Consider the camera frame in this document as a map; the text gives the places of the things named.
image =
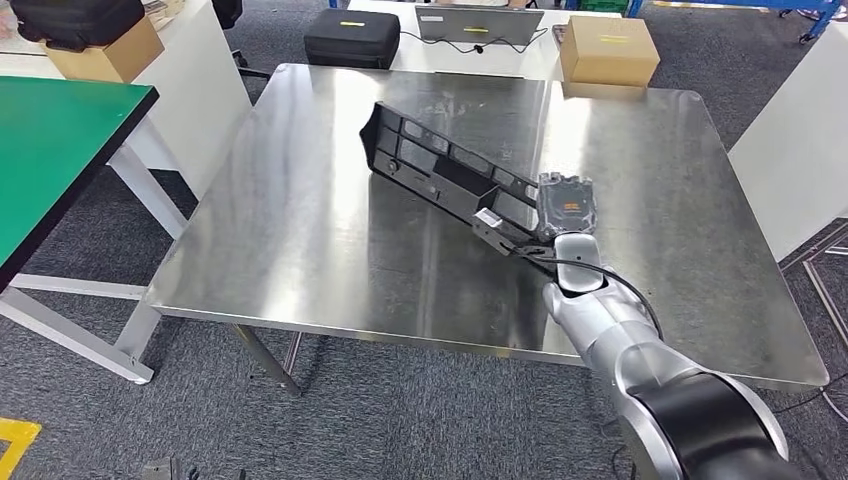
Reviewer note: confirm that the yellow floor tape square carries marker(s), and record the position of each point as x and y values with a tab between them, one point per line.
16	434

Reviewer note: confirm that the stainless steel workbench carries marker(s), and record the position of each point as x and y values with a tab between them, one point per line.
298	232

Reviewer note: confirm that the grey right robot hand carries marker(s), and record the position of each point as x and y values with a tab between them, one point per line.
566	205

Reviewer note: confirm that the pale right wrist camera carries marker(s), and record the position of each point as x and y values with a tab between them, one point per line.
489	222

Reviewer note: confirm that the grey laptop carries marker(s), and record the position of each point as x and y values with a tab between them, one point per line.
477	26

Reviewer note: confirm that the black bag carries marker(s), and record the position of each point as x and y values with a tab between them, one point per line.
73	23

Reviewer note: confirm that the black hard case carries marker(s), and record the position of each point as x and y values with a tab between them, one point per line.
351	43

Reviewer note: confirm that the black plastic panel part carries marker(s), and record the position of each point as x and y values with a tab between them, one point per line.
467	185

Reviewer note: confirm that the green crate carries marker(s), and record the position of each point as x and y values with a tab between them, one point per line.
603	5

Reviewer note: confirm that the black office chair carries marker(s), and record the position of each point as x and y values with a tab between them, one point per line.
227	12

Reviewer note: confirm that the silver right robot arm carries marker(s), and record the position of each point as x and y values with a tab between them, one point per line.
616	331

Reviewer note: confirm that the cardboard box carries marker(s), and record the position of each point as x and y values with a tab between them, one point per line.
112	60
609	50

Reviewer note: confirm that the white table steel frame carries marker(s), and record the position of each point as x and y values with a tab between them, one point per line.
795	152

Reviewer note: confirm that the green top table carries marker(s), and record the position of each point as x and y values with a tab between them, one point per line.
53	152

